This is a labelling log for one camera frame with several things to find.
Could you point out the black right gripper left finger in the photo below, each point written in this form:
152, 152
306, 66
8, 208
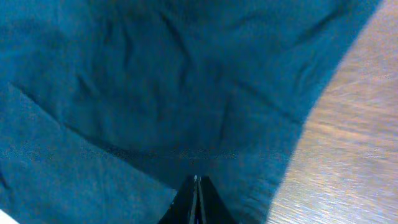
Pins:
182, 209

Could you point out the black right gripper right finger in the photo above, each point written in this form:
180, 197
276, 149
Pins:
211, 209

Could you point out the navy blue shorts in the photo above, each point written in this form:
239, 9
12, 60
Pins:
107, 106

